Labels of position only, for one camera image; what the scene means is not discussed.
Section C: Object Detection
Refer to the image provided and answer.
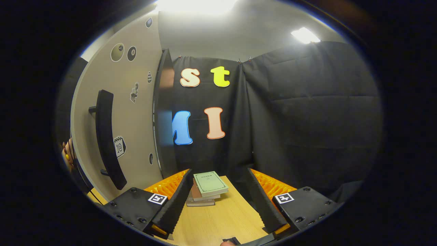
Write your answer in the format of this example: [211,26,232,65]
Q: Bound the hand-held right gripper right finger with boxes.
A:
[246,167,342,236]

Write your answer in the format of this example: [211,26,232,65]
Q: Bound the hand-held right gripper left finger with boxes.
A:
[102,168,194,240]

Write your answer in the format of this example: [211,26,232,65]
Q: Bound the grey cabinet door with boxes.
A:
[70,10,164,202]

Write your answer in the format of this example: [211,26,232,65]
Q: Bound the black cabinet door handle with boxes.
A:
[88,90,127,191]

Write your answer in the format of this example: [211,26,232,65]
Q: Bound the brown book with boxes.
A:
[190,178,222,202]

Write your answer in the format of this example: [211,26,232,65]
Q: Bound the green book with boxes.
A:
[193,171,229,198]

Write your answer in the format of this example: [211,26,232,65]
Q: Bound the black backdrop cloth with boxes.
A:
[56,41,383,202]

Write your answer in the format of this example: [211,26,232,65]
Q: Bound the small ceiling light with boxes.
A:
[291,27,321,44]

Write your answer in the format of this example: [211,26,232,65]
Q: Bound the long ceiling light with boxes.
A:
[155,0,238,15]

